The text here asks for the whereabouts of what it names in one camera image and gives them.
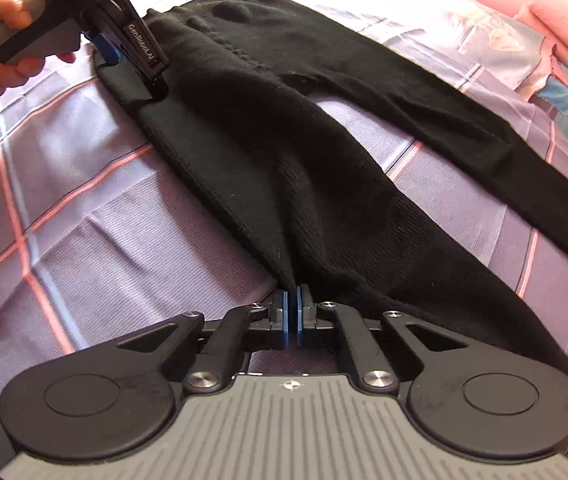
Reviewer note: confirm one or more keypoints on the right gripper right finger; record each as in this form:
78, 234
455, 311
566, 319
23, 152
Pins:
330, 325

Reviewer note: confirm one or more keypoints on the purple plaid bed sheet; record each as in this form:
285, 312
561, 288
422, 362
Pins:
98, 238

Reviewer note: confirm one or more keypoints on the light blue patterned pillow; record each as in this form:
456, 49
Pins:
523, 52

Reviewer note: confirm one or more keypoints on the black knit pants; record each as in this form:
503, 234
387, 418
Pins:
308, 201

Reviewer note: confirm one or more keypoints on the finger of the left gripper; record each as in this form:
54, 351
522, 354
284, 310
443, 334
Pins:
128, 32
104, 46

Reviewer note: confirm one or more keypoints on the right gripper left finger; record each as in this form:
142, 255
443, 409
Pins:
225, 346

